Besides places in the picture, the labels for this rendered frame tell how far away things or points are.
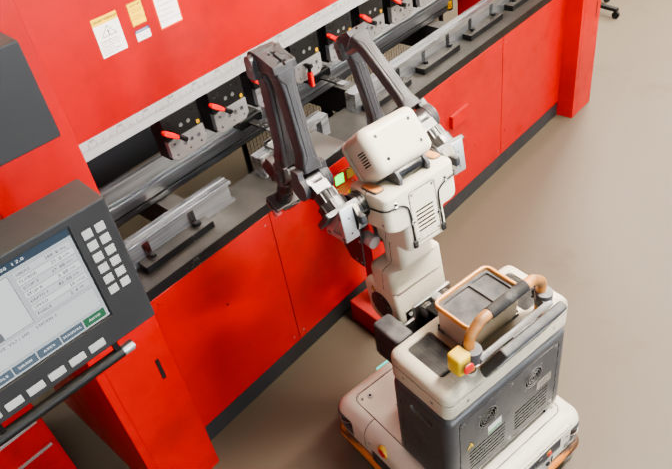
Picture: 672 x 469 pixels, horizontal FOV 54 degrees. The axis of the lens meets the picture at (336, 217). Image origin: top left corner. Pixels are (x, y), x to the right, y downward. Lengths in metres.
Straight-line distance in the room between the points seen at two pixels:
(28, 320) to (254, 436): 1.57
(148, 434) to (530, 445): 1.31
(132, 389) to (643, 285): 2.30
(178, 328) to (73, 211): 1.11
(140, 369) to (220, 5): 1.22
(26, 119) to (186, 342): 1.37
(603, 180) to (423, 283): 2.00
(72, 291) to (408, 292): 1.09
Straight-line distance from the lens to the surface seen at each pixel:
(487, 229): 3.62
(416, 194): 1.91
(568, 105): 4.52
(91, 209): 1.45
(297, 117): 1.83
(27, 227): 1.46
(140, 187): 2.61
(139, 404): 2.39
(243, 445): 2.89
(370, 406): 2.55
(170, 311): 2.41
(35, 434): 2.72
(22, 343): 1.54
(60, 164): 1.85
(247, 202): 2.54
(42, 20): 1.99
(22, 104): 1.35
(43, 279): 1.48
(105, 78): 2.10
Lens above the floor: 2.36
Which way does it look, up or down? 38 degrees down
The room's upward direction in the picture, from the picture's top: 10 degrees counter-clockwise
